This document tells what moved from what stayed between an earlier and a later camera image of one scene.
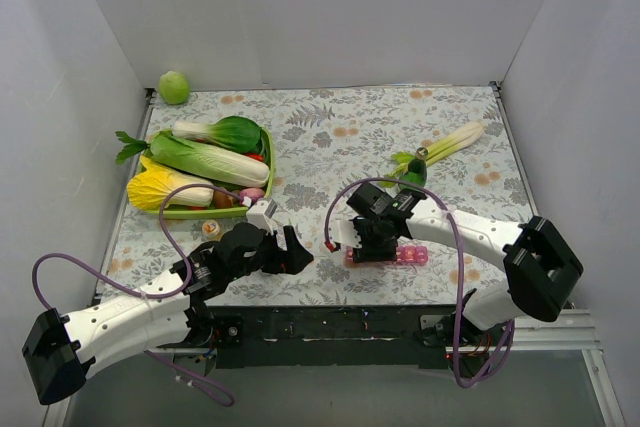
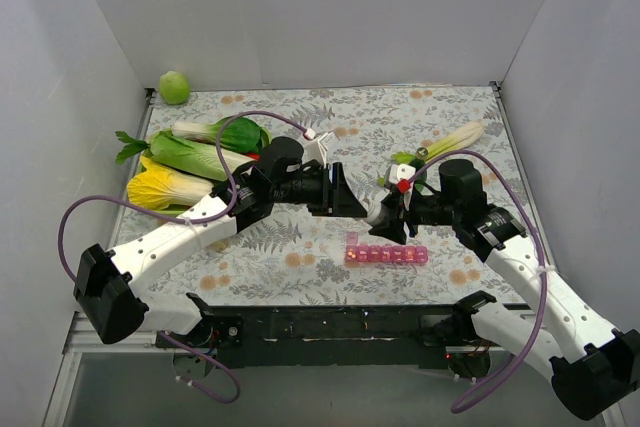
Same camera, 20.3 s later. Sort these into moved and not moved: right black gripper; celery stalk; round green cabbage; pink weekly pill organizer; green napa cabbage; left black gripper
Moved: left black gripper; right black gripper
Not moved: green napa cabbage; celery stalk; pink weekly pill organizer; round green cabbage
